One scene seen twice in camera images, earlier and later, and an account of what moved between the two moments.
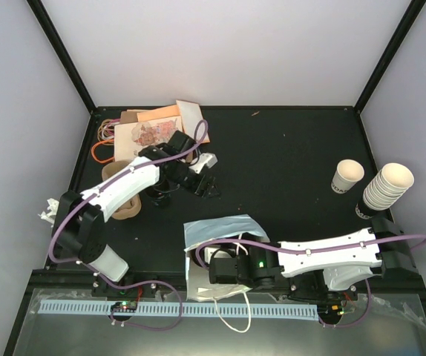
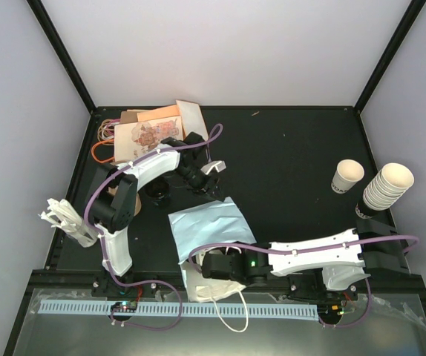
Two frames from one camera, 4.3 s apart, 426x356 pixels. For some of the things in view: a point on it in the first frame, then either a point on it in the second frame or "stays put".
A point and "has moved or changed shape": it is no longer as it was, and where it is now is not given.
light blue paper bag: (195, 233) has moved or changed shape
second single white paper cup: (348, 173) stays put
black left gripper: (200, 188) stays put
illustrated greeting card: (130, 139) stays put
